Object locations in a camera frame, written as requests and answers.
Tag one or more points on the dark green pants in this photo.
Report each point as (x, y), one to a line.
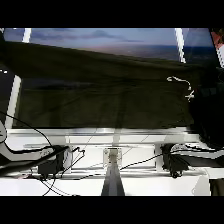
(100, 90)

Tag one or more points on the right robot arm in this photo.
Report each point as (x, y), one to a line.
(208, 113)

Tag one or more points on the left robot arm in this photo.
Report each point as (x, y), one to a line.
(23, 165)

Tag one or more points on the silver frame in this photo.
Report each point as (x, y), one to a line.
(133, 138)

